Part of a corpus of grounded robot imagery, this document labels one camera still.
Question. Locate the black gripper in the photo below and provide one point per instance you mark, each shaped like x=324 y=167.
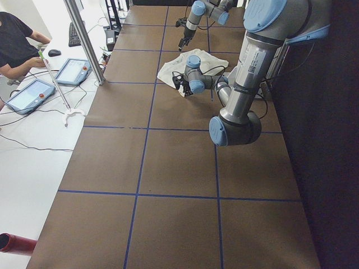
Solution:
x=187 y=89
x=187 y=33

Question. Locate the cream long-sleeve printed shirt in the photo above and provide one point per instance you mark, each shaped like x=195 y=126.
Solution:
x=198 y=67

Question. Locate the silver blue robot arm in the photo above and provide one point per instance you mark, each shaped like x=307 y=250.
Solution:
x=295 y=22
x=215 y=10

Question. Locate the black power adapter box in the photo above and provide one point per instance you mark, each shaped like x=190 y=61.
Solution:
x=110 y=39

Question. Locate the black keyboard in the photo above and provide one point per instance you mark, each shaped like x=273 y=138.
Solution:
x=73 y=38

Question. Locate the far blue teach pendant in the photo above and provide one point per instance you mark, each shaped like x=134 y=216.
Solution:
x=73 y=72

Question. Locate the blue teach pendant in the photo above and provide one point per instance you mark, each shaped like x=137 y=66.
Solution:
x=73 y=72
x=30 y=97

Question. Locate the white reacher grabber stick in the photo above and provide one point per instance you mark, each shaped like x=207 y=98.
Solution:
x=70 y=111

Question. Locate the black computer mouse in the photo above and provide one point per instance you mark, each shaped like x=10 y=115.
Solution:
x=54 y=53

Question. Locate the near blue teach pendant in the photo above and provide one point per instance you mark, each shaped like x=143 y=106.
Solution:
x=30 y=97

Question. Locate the person in black shirt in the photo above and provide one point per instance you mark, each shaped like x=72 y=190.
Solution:
x=18 y=56

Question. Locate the red cylinder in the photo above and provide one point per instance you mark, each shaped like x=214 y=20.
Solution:
x=14 y=244

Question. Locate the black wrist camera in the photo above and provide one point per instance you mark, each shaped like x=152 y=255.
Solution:
x=181 y=22
x=177 y=79

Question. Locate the white camera mast with base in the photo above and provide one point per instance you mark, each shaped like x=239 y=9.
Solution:
x=256 y=54

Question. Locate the aluminium frame post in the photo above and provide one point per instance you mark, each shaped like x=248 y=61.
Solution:
x=76 y=19

